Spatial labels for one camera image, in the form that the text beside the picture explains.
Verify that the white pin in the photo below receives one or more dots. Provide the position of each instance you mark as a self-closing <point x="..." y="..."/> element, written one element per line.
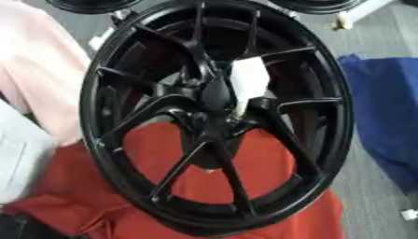
<point x="249" y="79"/>

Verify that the black spoked wheel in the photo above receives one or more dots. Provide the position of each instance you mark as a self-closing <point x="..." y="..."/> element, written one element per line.
<point x="321" y="130"/>

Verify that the small white object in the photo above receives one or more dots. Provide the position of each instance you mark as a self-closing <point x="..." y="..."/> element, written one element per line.
<point x="410" y="214"/>

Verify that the white post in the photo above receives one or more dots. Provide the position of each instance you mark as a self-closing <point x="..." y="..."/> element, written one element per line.
<point x="359" y="14"/>

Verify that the blue cloth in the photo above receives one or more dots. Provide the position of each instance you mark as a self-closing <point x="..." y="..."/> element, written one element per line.
<point x="389" y="118"/>

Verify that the black round wheel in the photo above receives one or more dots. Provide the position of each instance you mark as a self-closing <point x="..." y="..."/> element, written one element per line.
<point x="92" y="5"/>
<point x="315" y="5"/>

